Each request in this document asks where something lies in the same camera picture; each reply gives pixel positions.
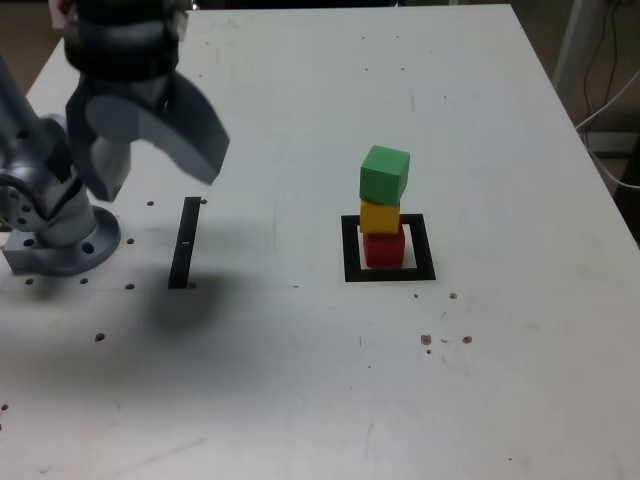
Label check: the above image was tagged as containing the white cable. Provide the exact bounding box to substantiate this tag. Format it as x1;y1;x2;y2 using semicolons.
583;132;640;190
574;69;640;132

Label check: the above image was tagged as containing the green cube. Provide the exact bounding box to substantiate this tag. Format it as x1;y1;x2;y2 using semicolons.
358;145;412;207

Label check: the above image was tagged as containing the red cube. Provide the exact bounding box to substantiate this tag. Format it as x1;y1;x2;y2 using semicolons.
362;230;406;268

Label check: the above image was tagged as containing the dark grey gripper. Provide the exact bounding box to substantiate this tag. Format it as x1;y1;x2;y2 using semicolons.
65;71;232;203

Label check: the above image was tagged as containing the black tape strip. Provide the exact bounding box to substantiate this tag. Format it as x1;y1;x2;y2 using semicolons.
168;196;202;290

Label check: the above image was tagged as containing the black hanging cable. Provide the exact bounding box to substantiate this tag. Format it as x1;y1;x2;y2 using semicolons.
607;0;622;104
583;0;607;119

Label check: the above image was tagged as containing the yellow cube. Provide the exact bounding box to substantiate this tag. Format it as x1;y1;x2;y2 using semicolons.
359;198;402;236

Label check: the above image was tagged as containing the black tape square outline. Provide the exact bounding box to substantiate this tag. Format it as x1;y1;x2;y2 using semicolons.
341;213;437;283

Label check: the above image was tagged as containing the white post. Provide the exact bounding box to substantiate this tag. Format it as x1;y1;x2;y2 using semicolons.
552;0;601;104

